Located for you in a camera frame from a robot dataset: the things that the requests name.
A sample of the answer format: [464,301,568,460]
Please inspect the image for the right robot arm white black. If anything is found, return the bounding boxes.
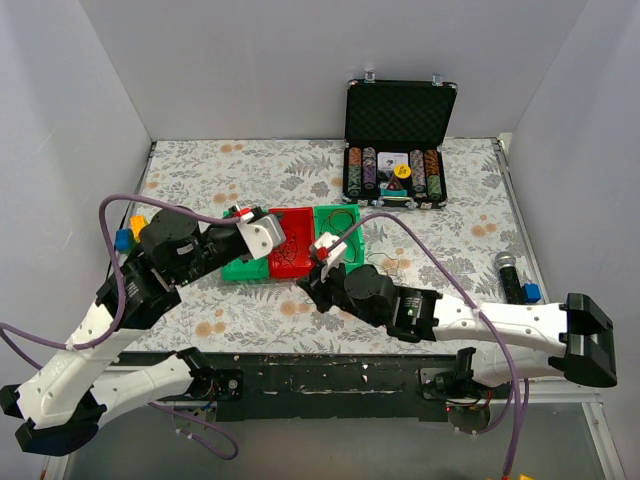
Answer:
[297,265,617,398]

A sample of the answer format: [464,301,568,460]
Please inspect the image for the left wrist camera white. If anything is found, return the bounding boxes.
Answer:
[225,205,286,262]

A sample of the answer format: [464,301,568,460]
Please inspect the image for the stacked toy bricks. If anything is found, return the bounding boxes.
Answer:
[114,215,148,254]

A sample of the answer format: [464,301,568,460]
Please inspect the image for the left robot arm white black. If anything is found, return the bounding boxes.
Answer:
[1,206,282,457]

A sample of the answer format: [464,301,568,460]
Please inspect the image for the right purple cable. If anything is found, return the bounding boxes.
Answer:
[329,212,531,476]

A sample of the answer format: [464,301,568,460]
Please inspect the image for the green bin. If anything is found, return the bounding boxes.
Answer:
[313,204,365,272]
[221,257,269,282]

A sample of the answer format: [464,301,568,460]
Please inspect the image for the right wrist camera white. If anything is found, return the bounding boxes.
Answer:
[310,232,347,269]

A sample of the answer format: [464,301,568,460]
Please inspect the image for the red wire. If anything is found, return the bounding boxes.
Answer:
[319,209,362,264]

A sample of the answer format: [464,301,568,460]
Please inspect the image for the floral table mat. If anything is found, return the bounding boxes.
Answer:
[131,138,540,354]

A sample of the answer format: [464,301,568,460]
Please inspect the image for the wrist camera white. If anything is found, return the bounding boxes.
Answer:
[310,232,347,269]
[225,205,286,262]

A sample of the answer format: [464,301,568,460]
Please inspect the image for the black microphone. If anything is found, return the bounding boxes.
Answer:
[494,251,525,305]

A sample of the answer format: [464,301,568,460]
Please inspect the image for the blue toy brick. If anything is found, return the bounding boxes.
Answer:
[521,283,542,304]

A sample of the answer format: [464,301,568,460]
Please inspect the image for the purple cable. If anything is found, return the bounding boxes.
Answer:
[329,212,531,476]
[0,193,246,460]

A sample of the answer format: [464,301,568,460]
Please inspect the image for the right green bin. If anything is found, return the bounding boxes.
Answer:
[313,204,365,272]

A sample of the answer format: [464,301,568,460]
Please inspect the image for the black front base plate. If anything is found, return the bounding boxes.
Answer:
[154,352,516,424]

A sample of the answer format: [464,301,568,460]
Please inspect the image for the red bin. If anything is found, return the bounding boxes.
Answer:
[268,207,315,279]

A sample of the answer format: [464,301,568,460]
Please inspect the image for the aluminium frame rail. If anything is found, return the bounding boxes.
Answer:
[98,365,601,404]

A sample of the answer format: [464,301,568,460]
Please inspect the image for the black poker chip case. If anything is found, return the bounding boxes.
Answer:
[342,72,458,209]

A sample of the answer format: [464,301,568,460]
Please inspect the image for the left green bin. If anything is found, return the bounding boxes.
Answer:
[221,257,269,282]

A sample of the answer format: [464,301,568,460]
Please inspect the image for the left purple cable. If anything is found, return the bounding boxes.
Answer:
[0,193,246,460]

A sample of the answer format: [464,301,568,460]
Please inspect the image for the black wire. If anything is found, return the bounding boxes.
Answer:
[273,227,311,271]

